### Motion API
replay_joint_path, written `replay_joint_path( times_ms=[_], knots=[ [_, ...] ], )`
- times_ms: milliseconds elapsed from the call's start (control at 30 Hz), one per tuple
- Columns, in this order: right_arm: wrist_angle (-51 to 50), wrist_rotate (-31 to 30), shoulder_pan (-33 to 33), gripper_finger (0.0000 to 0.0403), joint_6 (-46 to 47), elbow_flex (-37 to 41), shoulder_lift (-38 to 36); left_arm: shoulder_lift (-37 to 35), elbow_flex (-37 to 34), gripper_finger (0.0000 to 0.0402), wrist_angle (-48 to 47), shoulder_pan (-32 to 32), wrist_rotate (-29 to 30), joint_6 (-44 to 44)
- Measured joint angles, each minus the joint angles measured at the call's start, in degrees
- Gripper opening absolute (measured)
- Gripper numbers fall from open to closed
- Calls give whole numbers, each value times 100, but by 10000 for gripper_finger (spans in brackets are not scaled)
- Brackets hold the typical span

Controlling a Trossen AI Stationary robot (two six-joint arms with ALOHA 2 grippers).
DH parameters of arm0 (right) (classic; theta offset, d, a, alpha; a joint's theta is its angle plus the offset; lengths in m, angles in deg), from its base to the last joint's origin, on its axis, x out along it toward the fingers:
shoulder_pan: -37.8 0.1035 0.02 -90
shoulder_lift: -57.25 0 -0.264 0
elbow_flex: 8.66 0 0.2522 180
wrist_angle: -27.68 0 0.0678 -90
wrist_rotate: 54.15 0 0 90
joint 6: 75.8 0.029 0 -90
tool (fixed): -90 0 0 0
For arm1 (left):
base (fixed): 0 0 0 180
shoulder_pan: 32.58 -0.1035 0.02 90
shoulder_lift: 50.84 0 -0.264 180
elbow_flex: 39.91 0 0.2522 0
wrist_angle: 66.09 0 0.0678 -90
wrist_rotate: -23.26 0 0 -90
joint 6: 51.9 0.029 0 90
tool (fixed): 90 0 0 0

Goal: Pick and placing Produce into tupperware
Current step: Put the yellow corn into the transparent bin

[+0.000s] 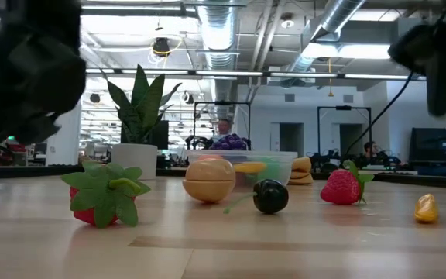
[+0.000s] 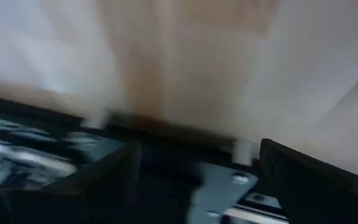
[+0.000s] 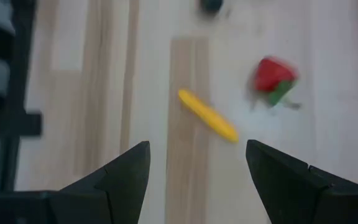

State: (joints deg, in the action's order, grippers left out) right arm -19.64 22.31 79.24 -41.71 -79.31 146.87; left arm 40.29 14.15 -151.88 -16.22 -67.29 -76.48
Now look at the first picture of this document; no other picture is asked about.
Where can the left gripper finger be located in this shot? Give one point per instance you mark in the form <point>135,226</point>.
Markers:
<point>33,129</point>

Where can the red toy strawberry large leaves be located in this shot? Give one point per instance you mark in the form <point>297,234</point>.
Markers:
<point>105,193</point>

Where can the yellow toy pepper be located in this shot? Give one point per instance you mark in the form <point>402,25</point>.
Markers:
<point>426,209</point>

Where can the tan toy potato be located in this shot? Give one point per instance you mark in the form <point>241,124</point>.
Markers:
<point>208,182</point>

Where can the green toy corn cob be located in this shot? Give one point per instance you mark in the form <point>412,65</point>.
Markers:
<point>273,170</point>

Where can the purple toy grapes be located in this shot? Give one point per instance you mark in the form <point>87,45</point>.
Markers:
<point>230,143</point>

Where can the black toy cherry green stem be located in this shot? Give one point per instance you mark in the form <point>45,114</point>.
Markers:
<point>271,196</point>

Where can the black background robot arm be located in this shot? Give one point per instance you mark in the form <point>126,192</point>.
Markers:
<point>200,142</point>
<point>248,144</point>

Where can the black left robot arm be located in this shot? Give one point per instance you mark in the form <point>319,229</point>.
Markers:
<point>37,11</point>

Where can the clear plastic tupperware container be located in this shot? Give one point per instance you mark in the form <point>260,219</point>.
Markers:
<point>289,166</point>

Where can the white building column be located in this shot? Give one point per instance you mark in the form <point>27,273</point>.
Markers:
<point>66,147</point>

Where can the dark equipment cabinet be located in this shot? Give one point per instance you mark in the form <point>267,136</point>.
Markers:
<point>436,151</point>

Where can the person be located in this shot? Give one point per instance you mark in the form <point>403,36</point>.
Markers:
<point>370,148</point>
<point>224,127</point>

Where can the snake plant in white pot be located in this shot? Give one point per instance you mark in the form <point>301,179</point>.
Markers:
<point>138,116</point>

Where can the black background monitor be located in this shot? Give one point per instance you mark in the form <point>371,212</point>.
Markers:
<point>163,135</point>

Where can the black ceiling-hung device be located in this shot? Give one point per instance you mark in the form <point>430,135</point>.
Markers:
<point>161,46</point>

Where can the black aluminium table frame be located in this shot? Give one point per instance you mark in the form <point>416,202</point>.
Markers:
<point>440,183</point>

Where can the black background frame stand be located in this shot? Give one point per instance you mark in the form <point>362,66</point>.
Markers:
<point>343,107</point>
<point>223,103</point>

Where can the silver ceiling air duct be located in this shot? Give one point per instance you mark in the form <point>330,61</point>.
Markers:
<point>339,11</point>
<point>219,23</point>

